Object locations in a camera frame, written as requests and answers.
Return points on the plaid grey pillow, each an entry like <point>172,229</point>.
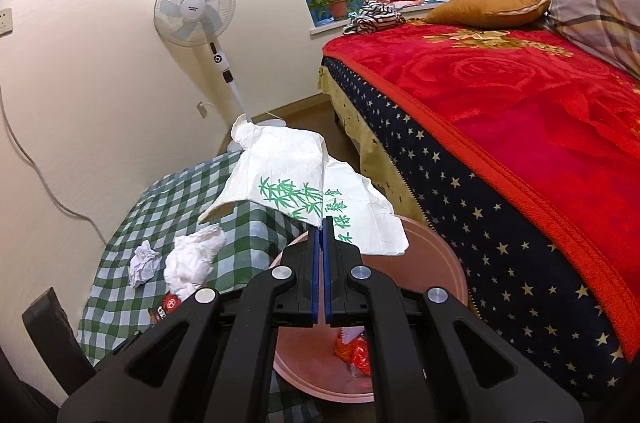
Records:
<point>600,3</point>

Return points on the red and black packet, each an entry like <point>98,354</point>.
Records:
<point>165,307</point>

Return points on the red plastic wrapper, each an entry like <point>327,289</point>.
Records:
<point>355,350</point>

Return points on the white paper bag green print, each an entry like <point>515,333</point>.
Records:
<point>285,163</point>

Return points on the potted green plant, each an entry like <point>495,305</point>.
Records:
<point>339,8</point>

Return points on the red floral blanket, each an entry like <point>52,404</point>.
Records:
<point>500,93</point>

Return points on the white wall plug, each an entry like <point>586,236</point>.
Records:
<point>202,109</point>

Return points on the white wall socket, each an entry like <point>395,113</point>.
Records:
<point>5,21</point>

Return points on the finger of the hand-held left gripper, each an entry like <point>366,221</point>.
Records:
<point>52,328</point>

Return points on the white pedestal fan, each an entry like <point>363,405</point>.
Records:
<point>195,8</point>

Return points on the crumpled white paper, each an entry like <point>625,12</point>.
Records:
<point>145,263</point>

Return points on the orange pillow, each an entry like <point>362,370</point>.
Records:
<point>490,8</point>

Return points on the green checked tablecloth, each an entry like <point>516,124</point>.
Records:
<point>150,213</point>

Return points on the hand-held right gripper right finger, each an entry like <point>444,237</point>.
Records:
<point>327,278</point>

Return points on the crumpled white tissue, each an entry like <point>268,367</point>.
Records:
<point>195,260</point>

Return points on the striped black white cloth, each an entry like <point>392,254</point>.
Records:
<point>372,15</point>

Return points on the pink plastic bin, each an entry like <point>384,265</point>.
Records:
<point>430,263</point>

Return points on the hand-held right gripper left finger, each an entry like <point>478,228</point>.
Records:
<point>314,278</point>

